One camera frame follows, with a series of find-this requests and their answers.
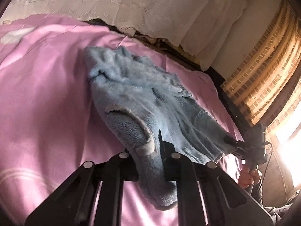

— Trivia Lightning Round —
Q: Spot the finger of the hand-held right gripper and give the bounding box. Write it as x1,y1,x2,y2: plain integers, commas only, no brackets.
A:
224,136,245,147
235,147,250,160

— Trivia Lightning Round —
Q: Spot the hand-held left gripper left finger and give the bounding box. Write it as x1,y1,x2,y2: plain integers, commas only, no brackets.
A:
25,151,139,226

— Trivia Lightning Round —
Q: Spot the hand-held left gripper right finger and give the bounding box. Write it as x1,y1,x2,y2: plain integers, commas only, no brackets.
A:
159,129,274,226

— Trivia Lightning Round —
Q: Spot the blue fleece jacket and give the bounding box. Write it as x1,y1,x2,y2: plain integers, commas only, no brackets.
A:
83,46,238,211

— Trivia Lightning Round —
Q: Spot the person's right forearm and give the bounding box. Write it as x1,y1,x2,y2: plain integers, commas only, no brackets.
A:
249,181,292,226

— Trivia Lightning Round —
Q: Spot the person's right hand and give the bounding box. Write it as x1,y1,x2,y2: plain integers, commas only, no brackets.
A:
237,164,262,189

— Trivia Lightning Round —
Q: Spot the bright window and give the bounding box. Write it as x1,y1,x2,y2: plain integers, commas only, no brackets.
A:
275,127,301,189

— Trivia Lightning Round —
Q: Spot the brick-patterned curtain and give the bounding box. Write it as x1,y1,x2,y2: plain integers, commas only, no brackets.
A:
221,0,301,134

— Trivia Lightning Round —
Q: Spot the pink bed sheet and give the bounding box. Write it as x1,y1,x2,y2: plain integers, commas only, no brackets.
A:
0,14,247,226

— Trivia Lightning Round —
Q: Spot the white lace cloth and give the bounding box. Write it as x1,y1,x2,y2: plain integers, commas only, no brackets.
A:
0,0,248,71

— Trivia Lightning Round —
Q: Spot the black cable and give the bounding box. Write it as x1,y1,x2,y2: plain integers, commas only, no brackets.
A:
260,141,273,191

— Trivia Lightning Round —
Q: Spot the black bed frame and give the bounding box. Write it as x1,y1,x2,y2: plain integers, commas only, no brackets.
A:
204,65,257,134

